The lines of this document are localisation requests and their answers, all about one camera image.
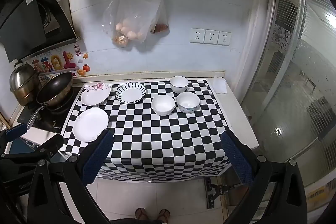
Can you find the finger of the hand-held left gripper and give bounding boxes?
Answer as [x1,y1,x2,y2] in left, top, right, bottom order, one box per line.
[0,133,64,161]
[0,123,28,144]

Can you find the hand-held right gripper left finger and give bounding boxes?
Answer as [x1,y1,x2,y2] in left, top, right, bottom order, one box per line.
[27,130,114,224]

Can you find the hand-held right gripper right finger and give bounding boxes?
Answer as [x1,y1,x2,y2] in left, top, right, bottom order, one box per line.
[221,131,308,224]

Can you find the plain white plate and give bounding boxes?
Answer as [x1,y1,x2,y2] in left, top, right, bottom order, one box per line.
[73,108,109,143]

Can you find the floral white plate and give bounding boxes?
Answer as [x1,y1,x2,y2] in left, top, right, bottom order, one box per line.
[80,82,111,106]

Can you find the blue striped white plate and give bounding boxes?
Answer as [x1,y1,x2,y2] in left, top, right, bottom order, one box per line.
[116,81,147,104]

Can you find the black induction cooktop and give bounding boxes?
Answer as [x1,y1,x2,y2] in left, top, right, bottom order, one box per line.
[16,86,84,132]

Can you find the black metal stand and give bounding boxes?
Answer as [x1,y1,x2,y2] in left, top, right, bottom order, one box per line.
[203,177,250,210]

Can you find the steel pot with lid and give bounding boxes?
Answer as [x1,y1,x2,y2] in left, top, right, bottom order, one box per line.
[9,61,40,106]

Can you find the black white checkered tablecloth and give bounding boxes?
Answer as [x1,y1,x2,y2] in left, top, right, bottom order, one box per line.
[59,79,232,183]

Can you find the dark frying pan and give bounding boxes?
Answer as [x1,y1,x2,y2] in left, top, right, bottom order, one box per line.
[26,71,74,130]

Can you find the person's left sandalled foot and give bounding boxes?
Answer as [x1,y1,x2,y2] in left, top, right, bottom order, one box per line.
[135,208,150,222]

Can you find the person's sandalled foot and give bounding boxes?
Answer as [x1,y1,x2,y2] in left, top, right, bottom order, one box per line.
[157,209,171,222]
[135,208,150,222]

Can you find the white crumpled tissue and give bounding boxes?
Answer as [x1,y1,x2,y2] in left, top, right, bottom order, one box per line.
[212,76,228,94]

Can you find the plain white bowl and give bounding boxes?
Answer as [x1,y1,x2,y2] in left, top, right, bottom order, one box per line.
[151,94,175,116]

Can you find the person's right sandalled foot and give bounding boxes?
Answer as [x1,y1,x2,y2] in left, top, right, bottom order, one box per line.
[157,209,171,222]

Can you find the white bowl with dark rim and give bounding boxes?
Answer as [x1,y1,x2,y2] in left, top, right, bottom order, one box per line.
[169,76,189,94]

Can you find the frosted glass sliding door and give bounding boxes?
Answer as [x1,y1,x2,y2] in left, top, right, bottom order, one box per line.
[241,0,336,188]

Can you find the black range hood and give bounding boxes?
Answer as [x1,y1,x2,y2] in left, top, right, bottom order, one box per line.
[0,0,78,63]

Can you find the clear plastic bag of eggs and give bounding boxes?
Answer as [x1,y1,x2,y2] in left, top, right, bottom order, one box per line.
[102,0,164,46]

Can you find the clear bag with red contents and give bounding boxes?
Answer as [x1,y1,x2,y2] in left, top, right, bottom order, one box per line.
[150,0,170,34]

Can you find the colourful wall stickers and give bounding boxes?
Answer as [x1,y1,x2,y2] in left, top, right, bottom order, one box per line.
[31,44,90,80]

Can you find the white wall socket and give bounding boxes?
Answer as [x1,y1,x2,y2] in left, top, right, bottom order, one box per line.
[190,28,205,44]
[217,31,232,46]
[204,29,219,45]

